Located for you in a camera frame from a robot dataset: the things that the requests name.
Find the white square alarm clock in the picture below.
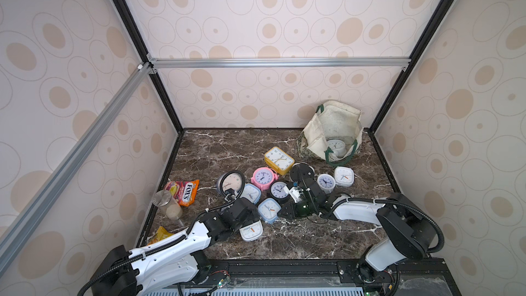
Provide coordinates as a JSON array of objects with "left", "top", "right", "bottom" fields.
[{"left": 239, "top": 221, "right": 263, "bottom": 242}]

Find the white twin-bell alarm clock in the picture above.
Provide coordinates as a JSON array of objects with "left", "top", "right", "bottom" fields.
[{"left": 327, "top": 139, "right": 347, "bottom": 160}]

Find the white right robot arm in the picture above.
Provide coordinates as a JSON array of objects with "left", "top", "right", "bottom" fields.
[{"left": 278, "top": 179, "right": 445, "bottom": 283}]

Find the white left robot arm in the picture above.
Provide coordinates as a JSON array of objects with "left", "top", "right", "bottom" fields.
[{"left": 79, "top": 171, "right": 259, "bottom": 295}]

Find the small white round clock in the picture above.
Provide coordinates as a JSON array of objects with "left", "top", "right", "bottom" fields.
[{"left": 317, "top": 173, "right": 336, "bottom": 195}]

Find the white clock black back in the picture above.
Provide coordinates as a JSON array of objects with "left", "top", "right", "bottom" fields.
[{"left": 289, "top": 163, "right": 315, "bottom": 182}]

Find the white square orange-number clock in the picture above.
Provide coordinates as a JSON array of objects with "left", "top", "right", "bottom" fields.
[{"left": 334, "top": 167, "right": 355, "bottom": 187}]

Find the grey round alarm clock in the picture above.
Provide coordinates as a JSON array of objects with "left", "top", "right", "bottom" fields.
[{"left": 216, "top": 171, "right": 245, "bottom": 199}]

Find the black twin-bell alarm clock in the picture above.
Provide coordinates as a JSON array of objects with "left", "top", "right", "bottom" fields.
[{"left": 268, "top": 181, "right": 290, "bottom": 205}]

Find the Fox's candy bag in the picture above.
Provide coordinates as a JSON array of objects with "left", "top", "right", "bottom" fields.
[{"left": 164, "top": 180, "right": 199, "bottom": 207}]

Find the blue square orange-hand clock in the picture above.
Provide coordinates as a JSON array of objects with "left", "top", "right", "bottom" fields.
[{"left": 258, "top": 198, "right": 282, "bottom": 224}]

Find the pink twin-bell alarm clock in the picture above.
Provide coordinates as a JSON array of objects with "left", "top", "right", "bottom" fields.
[{"left": 251, "top": 167, "right": 279, "bottom": 191}]

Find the yellow square alarm clock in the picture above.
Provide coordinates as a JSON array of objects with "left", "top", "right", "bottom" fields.
[{"left": 264, "top": 146, "right": 295, "bottom": 175}]

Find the cream canvas tote bag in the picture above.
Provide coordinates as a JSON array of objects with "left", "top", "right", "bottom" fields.
[{"left": 297, "top": 100, "right": 364, "bottom": 167}]

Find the yellow snack packet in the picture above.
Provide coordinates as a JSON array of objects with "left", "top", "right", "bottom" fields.
[{"left": 147, "top": 226, "right": 173, "bottom": 245}]

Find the clear plastic jar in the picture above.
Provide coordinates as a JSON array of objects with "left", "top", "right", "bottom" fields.
[{"left": 152, "top": 190, "right": 183, "bottom": 221}]

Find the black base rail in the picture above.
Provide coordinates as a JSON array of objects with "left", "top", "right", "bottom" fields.
[{"left": 175, "top": 258, "right": 460, "bottom": 295}]

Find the aluminium frame bar left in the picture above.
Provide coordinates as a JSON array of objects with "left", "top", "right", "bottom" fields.
[{"left": 1, "top": 62, "right": 153, "bottom": 274}]

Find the aluminium frame bar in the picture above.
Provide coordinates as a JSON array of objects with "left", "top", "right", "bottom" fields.
[
  {"left": 139, "top": 56, "right": 411, "bottom": 71},
  {"left": 1, "top": 62, "right": 153, "bottom": 274}
]

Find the aluminium frame bar rear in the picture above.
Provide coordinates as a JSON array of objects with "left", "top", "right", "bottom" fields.
[{"left": 139, "top": 56, "right": 411, "bottom": 71}]

